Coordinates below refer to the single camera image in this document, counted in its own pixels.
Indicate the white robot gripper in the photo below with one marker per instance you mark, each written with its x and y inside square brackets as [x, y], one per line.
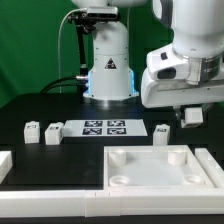
[175, 80]

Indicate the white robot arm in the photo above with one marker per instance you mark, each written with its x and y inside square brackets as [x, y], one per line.
[183, 42]

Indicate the white sheet with markers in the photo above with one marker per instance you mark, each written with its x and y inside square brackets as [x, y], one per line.
[104, 128]

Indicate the white left fence piece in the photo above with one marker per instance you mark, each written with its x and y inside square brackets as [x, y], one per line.
[5, 164]

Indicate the white right fence rail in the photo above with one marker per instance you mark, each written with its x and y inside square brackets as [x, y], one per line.
[210, 166]

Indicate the white fence rail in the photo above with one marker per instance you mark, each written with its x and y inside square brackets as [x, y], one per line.
[210, 166]
[83, 203]

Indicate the white front fence rail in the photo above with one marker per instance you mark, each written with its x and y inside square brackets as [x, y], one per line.
[83, 203]

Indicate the black camera on stand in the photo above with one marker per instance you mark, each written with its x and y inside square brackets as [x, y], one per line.
[85, 21]

